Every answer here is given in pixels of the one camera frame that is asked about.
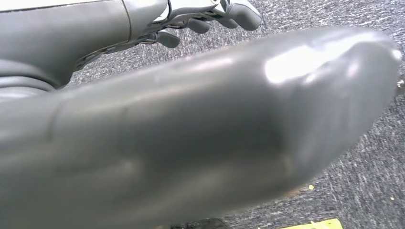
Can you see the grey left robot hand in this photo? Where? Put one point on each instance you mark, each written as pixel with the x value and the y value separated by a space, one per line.
pixel 189 132

